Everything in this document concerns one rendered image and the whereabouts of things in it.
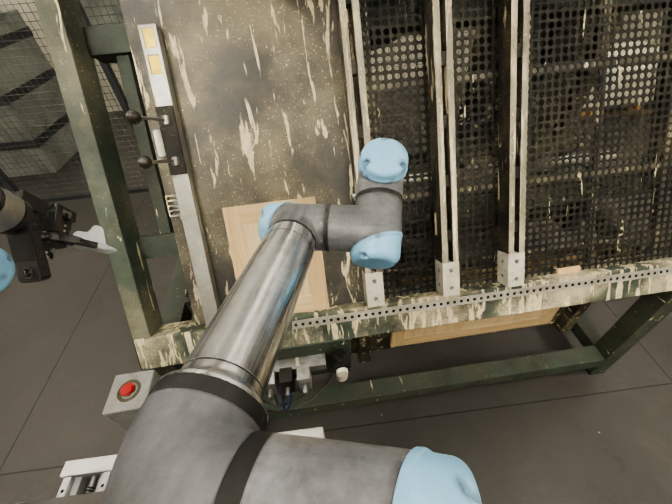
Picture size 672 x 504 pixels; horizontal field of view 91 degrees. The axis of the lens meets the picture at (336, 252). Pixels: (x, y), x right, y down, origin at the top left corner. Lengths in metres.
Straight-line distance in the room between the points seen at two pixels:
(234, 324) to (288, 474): 0.15
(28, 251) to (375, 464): 0.76
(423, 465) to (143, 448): 0.17
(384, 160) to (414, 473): 0.40
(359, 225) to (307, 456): 0.34
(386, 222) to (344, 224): 0.06
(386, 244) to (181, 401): 0.32
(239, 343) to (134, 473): 0.11
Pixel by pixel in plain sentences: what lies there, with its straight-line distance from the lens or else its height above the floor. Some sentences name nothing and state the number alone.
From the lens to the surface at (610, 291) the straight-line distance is 1.65.
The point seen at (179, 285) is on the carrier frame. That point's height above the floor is 0.79.
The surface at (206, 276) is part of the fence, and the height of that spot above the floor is 1.06.
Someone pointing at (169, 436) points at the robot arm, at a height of 1.67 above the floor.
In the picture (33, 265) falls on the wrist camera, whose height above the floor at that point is 1.46.
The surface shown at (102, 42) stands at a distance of 1.39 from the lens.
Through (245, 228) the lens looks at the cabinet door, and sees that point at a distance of 1.17.
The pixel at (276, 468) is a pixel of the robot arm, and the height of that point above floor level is 1.67.
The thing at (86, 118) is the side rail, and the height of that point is 1.52.
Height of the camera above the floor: 1.88
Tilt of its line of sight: 44 degrees down
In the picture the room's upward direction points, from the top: 4 degrees counter-clockwise
